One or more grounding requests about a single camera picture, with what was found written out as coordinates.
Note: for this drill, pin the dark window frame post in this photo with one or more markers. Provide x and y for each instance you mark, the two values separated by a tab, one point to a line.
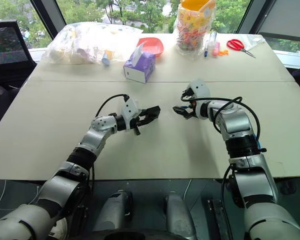
246	15
48	17

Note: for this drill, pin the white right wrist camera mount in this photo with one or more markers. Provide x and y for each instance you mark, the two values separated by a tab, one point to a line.
201	88

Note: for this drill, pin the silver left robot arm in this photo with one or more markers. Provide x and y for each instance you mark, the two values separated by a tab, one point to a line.
65	185

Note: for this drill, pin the blue pen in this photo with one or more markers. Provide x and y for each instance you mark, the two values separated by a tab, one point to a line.
206	49

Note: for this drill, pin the blue and yellow tube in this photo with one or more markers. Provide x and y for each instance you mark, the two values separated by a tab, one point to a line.
106	58

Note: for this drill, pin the grey rounded robot leg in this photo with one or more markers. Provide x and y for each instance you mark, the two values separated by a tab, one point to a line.
178	215

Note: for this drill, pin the red plastic bowl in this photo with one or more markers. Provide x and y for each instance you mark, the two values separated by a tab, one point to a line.
152	46

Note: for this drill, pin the purple tissue box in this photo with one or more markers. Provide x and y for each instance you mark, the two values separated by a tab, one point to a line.
140	68

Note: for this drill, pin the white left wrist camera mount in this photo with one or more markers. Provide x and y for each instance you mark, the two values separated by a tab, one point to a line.
130	110

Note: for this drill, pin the black flat bar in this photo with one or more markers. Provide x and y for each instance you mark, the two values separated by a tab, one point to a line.
217	215

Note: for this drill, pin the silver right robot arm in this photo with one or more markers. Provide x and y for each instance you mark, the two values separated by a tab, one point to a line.
235	122

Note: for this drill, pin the clear plastic sheet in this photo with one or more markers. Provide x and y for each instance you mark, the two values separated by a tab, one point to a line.
252	41

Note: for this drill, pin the black chair caster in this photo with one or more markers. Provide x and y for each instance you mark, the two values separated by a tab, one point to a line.
288	187

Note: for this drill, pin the clear plastic bag of items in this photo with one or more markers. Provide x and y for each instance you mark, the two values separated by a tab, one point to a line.
85	42

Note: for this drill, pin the pink highlighter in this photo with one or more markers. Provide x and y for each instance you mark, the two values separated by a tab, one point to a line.
216	48

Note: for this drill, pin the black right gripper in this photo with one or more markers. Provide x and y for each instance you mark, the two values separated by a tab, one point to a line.
188	94

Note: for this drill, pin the small orange pieces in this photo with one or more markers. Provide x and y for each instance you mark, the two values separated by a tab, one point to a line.
223	52

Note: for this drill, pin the black mesh office chair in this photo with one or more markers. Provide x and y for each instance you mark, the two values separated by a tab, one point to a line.
7	50

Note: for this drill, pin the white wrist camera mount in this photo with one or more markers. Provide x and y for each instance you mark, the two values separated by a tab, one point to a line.
201	88
130	110

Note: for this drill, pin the colourful snack bag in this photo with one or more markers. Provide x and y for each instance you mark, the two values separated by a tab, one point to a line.
193	30

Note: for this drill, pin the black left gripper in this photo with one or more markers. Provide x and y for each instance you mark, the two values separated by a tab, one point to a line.
138	122

